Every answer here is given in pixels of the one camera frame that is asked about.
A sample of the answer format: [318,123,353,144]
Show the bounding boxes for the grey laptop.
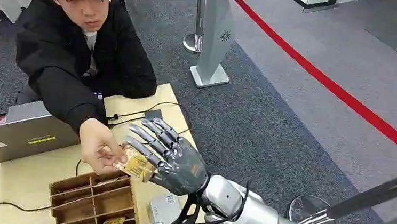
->
[0,97,84,170]

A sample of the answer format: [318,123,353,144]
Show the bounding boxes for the red floor tape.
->
[214,0,397,158]

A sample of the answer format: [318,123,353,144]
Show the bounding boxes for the silver kiosk stand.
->
[188,0,241,91]

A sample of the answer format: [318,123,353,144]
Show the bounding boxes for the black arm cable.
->
[205,178,251,224]

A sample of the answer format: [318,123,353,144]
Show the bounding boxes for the wooden divided card box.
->
[46,166,145,224]

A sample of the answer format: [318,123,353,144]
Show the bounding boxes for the chrome stanchion post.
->
[182,0,208,54]

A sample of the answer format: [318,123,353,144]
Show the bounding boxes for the person's right hand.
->
[75,117,131,178]

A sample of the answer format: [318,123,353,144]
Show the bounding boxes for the yellow printed card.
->
[100,215,127,224]
[112,142,158,183]

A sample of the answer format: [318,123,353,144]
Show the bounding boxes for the white box with label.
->
[146,191,183,224]

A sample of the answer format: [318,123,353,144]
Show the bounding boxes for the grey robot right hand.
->
[118,115,215,199]

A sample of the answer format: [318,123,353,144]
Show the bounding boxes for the person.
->
[4,0,164,180]

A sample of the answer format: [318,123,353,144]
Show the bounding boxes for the black camera bracket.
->
[165,191,203,224]

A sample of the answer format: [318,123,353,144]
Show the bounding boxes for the black adapter hub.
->
[143,108,164,121]

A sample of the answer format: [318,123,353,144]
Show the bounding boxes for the dark stanchion with round base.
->
[287,148,397,224]

